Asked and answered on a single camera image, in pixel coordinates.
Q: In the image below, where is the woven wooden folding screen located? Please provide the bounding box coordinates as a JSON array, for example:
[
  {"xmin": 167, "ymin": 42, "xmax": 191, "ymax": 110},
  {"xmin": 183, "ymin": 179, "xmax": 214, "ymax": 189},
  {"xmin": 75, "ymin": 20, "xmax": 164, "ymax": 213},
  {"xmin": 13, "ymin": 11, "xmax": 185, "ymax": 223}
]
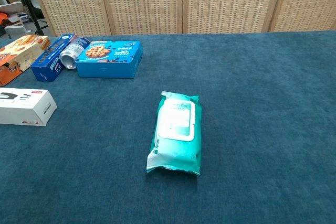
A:
[{"xmin": 25, "ymin": 0, "xmax": 336, "ymax": 37}]

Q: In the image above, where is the black tripod stand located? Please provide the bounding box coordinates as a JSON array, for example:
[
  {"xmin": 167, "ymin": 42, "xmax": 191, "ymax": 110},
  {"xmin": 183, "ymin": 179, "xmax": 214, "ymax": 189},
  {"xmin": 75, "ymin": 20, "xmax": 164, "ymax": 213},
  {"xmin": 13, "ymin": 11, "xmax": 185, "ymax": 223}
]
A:
[{"xmin": 12, "ymin": 0, "xmax": 50, "ymax": 36}]

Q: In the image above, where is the teal wet wipes pack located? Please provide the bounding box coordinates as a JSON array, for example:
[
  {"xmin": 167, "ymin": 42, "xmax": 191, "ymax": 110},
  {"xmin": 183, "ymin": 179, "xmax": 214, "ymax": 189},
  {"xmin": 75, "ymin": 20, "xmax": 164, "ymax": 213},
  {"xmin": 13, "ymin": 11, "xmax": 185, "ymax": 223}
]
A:
[{"xmin": 145, "ymin": 90, "xmax": 203, "ymax": 176}]

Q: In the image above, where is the white open carton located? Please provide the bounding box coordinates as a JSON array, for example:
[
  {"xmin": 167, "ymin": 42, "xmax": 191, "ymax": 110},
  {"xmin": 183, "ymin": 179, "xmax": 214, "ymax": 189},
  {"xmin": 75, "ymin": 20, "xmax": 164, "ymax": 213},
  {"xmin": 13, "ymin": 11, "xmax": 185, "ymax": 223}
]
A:
[{"xmin": 0, "ymin": 1, "xmax": 29, "ymax": 35}]

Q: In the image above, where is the orange cloth item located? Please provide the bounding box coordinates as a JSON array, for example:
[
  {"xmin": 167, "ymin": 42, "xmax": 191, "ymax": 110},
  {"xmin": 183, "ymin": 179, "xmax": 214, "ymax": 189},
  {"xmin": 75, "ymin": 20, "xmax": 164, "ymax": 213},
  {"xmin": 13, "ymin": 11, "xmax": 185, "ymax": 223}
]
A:
[{"xmin": 0, "ymin": 11, "xmax": 12, "ymax": 27}]

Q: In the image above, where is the blue and white drink can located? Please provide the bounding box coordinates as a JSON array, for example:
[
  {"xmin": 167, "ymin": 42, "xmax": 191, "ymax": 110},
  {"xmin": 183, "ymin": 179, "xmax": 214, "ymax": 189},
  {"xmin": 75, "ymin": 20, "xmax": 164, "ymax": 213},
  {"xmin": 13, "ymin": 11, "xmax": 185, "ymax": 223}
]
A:
[{"xmin": 59, "ymin": 37, "xmax": 91, "ymax": 70}]

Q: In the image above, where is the white cardboard box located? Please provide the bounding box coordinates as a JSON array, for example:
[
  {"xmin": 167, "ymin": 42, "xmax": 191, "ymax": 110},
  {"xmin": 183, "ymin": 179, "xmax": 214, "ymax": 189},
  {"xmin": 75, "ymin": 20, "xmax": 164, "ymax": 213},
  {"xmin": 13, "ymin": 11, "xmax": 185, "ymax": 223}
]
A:
[{"xmin": 0, "ymin": 88, "xmax": 58, "ymax": 127}]

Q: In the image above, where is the long dark blue box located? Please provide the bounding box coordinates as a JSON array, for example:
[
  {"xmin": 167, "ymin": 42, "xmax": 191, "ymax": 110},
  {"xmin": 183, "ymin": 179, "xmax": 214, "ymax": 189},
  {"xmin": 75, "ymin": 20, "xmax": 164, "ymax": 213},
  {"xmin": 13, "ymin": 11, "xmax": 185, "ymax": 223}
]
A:
[{"xmin": 30, "ymin": 34, "xmax": 78, "ymax": 82}]

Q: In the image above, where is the orange biscuit box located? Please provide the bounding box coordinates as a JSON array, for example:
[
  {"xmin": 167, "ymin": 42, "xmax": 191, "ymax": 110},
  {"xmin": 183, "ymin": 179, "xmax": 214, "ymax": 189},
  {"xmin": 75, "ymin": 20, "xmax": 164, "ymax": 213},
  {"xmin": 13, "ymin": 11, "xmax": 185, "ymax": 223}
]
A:
[{"xmin": 0, "ymin": 34, "xmax": 51, "ymax": 87}]

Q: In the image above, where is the blue cookie box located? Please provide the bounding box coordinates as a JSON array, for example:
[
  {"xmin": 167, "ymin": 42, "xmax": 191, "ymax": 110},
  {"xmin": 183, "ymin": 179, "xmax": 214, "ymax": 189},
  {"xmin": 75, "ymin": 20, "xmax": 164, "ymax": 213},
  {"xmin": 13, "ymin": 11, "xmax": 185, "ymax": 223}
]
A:
[{"xmin": 75, "ymin": 40, "xmax": 144, "ymax": 79}]

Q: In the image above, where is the blue carpet table cover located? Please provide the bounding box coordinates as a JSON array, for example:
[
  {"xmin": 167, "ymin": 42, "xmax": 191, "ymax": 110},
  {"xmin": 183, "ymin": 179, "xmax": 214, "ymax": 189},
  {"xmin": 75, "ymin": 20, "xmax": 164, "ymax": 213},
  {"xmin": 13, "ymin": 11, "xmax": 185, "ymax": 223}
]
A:
[{"xmin": 0, "ymin": 30, "xmax": 336, "ymax": 224}]

